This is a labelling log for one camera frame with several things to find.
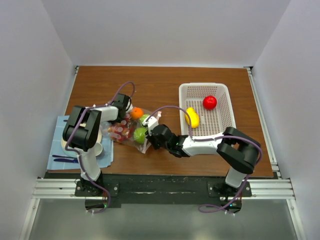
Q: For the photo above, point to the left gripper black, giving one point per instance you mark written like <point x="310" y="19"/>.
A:
<point x="113" y="121"/>

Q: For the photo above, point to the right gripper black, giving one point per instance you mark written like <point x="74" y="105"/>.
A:
<point x="150" y="137"/>

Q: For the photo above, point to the orange fake orange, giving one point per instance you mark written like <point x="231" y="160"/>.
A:
<point x="136" y="113"/>

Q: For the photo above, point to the green fake apple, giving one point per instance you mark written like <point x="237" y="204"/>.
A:
<point x="139" y="135"/>

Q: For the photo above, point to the clear zip top bag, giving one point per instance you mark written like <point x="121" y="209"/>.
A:
<point x="141" y="147"/>

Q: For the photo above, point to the red fake cherry bunch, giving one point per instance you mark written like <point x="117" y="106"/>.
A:
<point x="121" y="132"/>

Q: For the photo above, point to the yellow fake lemon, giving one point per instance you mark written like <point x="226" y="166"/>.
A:
<point x="192" y="118"/>

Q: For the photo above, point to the white plastic basket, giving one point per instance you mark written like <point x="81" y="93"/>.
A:
<point x="211" y="122"/>

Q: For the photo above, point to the red fake apple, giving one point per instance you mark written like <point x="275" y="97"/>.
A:
<point x="210" y="102"/>

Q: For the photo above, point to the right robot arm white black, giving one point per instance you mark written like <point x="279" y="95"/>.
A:
<point x="240" y="151"/>

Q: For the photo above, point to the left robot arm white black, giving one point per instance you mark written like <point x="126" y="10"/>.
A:
<point x="81" y="133"/>

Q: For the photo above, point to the white ceramic cup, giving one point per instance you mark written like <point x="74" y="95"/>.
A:
<point x="98" y="150"/>

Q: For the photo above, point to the blue checkered cloth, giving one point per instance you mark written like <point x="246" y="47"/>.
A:
<point x="56" y="149"/>

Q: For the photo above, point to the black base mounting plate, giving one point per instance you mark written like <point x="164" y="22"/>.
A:
<point x="118" y="189"/>

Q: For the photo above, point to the beige ceramic plate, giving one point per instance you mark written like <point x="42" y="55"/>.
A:
<point x="98" y="141"/>

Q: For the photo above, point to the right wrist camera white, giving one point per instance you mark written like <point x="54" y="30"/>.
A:
<point x="150" y="123"/>

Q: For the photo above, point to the blue handled utensil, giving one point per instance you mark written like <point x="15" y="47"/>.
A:
<point x="64" y="159"/>

